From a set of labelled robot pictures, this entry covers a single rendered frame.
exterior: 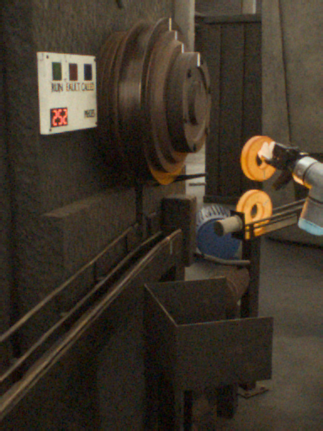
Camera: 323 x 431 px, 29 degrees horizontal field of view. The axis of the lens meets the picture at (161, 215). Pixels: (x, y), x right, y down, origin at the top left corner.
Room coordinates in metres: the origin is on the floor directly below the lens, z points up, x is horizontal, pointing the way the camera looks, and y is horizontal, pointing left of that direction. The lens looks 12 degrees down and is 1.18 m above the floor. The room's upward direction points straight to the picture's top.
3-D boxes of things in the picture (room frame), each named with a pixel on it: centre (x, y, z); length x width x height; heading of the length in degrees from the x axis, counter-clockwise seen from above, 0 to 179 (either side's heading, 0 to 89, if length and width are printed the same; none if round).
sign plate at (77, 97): (1.56, 0.22, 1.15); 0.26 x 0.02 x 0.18; 160
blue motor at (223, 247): (4.10, -0.36, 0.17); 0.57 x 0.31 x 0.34; 0
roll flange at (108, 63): (1.87, 0.08, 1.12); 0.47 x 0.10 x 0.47; 160
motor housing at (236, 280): (2.11, -0.23, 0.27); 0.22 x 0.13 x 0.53; 160
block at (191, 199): (2.07, -0.06, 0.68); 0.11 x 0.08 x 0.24; 70
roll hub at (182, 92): (1.81, -0.08, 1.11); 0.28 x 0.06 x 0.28; 160
